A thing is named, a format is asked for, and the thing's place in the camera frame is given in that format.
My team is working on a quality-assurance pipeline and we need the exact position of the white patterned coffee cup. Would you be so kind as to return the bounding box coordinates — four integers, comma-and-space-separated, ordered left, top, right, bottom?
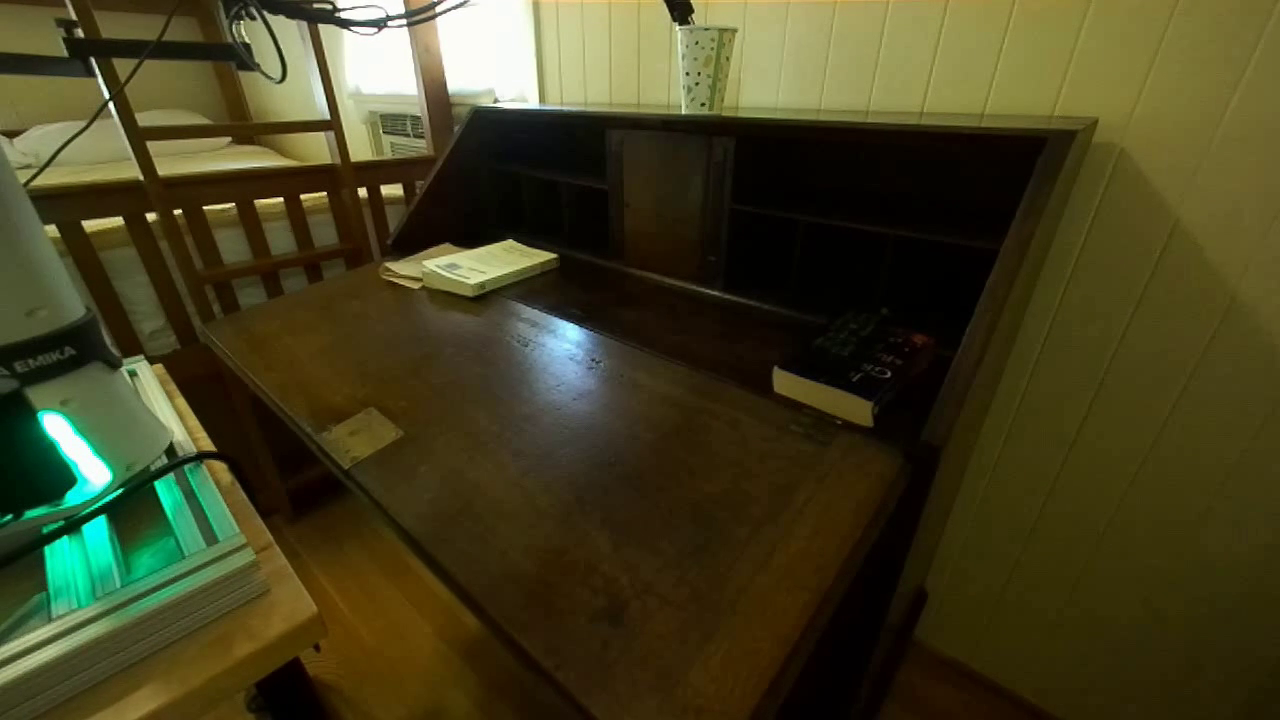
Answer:
672, 20, 739, 117

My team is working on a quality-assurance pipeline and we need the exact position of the white window air conditioner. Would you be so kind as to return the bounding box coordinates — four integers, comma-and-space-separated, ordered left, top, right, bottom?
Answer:
366, 110, 436, 161

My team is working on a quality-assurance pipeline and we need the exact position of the white paperback book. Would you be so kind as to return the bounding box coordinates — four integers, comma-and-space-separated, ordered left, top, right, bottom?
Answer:
422, 236, 566, 299

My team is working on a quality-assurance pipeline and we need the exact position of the black book with white pages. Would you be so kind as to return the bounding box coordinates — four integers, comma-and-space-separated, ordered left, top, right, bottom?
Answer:
770, 307, 943, 434

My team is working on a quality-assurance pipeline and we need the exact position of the dark wooden secretary desk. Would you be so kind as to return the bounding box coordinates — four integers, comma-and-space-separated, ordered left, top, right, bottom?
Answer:
198, 102, 1100, 720

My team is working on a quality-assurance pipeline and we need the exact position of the small pale desk sticker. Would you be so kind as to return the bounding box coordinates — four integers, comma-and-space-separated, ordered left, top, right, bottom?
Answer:
316, 403, 408, 474

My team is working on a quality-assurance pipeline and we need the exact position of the white bed mattress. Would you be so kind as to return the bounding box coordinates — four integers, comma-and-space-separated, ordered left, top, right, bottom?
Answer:
0, 110, 404, 255

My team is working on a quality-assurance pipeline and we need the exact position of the green lit device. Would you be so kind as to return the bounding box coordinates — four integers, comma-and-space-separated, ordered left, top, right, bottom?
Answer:
0, 358, 270, 675

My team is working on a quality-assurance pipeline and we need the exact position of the light wooden robot table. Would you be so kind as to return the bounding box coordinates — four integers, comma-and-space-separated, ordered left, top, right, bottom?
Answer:
0, 361, 329, 720

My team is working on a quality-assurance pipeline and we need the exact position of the grey robot cable bundle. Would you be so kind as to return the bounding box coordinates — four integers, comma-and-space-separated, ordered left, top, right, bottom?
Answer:
221, 0, 472, 90

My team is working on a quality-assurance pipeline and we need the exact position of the wooden bunk bed frame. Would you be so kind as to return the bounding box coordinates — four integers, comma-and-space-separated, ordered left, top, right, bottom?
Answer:
0, 0, 456, 369

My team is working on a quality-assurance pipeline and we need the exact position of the black mount bar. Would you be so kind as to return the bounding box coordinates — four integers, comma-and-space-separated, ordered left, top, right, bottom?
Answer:
0, 32, 263, 79

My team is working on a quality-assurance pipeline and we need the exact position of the thin black cable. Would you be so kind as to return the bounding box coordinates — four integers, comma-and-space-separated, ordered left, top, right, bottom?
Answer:
0, 448, 231, 563

